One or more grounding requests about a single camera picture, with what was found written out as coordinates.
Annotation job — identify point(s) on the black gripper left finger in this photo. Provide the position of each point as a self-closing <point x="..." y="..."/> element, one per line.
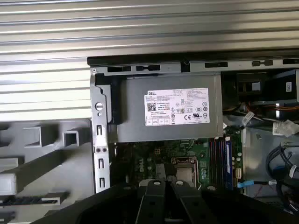
<point x="156" y="196"/>

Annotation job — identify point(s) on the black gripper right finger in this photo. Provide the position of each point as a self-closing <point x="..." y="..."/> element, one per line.
<point x="187" y="198"/>

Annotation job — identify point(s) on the black RAM slot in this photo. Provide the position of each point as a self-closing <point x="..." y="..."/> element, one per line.
<point x="222" y="163"/>
<point x="216" y="163"/>
<point x="211" y="163"/>

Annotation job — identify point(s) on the silver CPU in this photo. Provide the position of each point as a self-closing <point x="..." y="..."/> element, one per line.
<point x="185" y="173"/>

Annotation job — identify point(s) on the metal CPU socket cover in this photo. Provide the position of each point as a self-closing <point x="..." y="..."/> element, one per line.
<point x="185" y="164"/>

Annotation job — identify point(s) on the green Dell motherboard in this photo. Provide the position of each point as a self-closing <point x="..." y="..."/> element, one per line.
<point x="144" y="149"/>

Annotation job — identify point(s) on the grey power supply unit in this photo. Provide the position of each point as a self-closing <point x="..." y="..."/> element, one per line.
<point x="133" y="130"/>

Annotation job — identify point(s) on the grey plastic parts rack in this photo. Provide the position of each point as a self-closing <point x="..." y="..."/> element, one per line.
<point x="79" y="168"/>

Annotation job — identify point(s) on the black and grey PC case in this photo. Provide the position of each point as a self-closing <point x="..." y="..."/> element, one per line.
<point x="100" y="130"/>

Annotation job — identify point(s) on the black drive unit white label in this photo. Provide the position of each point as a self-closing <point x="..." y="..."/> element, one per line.
<point x="278" y="95"/>

